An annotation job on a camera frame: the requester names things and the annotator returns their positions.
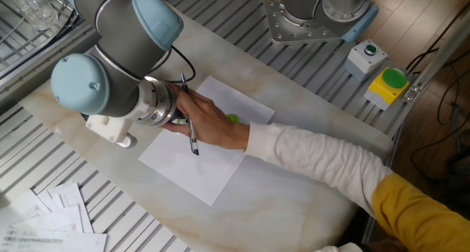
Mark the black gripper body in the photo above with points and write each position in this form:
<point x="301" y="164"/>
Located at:
<point x="177" y="116"/>

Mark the black and clear pen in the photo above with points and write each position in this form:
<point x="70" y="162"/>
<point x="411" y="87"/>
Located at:
<point x="192" y="142"/>

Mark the white paper sheet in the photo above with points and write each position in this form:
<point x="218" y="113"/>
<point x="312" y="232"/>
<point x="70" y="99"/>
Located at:
<point x="205" y="164"/>

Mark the left forearm white sleeve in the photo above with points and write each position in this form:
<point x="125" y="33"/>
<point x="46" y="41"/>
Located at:
<point x="338" y="248"/>

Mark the right forearm white sleeve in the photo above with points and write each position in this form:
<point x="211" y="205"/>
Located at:
<point x="312" y="160"/>

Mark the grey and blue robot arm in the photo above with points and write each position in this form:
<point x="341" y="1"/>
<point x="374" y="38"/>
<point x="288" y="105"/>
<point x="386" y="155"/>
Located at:
<point x="117" y="57"/>

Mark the person's right hand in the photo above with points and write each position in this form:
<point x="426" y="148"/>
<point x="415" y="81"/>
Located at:
<point x="209" y="123"/>

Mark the green plastic cap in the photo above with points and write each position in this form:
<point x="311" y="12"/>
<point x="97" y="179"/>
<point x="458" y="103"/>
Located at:
<point x="233" y="117"/>

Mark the pile of printed papers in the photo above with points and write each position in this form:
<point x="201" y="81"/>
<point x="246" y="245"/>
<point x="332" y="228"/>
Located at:
<point x="55" y="222"/>

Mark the clear glass beaker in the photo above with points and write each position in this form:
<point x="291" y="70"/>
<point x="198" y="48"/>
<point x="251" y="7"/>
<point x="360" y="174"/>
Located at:
<point x="33" y="9"/>

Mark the grey box green button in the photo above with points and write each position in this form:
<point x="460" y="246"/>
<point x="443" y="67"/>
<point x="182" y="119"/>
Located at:
<point x="361" y="61"/>

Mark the yellow box green mushroom button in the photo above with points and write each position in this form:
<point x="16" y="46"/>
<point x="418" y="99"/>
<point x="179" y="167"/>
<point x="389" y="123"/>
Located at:
<point x="385" y="90"/>

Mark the yellow shirt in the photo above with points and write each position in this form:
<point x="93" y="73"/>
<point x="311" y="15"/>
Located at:
<point x="422" y="219"/>

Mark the silver robot mount plate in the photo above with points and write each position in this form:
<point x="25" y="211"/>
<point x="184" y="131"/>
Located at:
<point x="293" y="35"/>

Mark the aluminium frame beam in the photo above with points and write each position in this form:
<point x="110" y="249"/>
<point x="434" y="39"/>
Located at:
<point x="433" y="61"/>

